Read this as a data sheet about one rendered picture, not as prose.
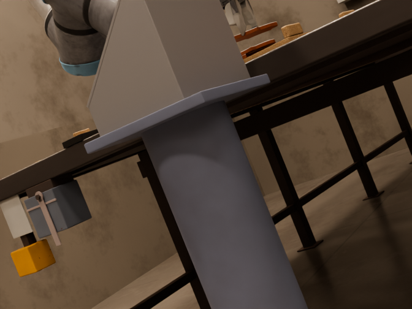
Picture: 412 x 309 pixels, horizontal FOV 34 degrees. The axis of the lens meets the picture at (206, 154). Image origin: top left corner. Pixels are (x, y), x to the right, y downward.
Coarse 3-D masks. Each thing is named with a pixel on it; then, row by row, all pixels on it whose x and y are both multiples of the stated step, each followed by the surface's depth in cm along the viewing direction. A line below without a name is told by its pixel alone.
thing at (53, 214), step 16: (64, 176) 193; (32, 192) 194; (48, 192) 188; (64, 192) 190; (80, 192) 195; (32, 208) 194; (48, 208) 190; (64, 208) 189; (80, 208) 193; (48, 224) 191; (64, 224) 188
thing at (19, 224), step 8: (8, 200) 204; (16, 200) 201; (8, 208) 204; (16, 208) 202; (24, 208) 201; (8, 216) 205; (16, 216) 203; (24, 216) 201; (8, 224) 206; (16, 224) 204; (24, 224) 202; (16, 232) 205; (24, 232) 203
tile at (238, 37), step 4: (268, 24) 167; (272, 24) 168; (276, 24) 169; (256, 28) 165; (260, 28) 167; (264, 28) 167; (268, 28) 170; (248, 32) 167; (252, 32) 167; (256, 32) 170; (260, 32) 173; (236, 36) 168; (240, 36) 168; (244, 36) 169; (248, 36) 172; (252, 36) 176; (236, 40) 172; (240, 40) 176
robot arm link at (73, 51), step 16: (32, 0) 150; (48, 16) 143; (48, 32) 144; (64, 32) 136; (96, 32) 136; (64, 48) 140; (80, 48) 138; (96, 48) 139; (64, 64) 143; (80, 64) 141; (96, 64) 142
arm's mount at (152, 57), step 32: (128, 0) 116; (160, 0) 119; (192, 0) 128; (128, 32) 118; (160, 32) 116; (192, 32) 125; (224, 32) 135; (128, 64) 119; (160, 64) 116; (192, 64) 121; (224, 64) 131; (96, 96) 124; (128, 96) 121; (160, 96) 117
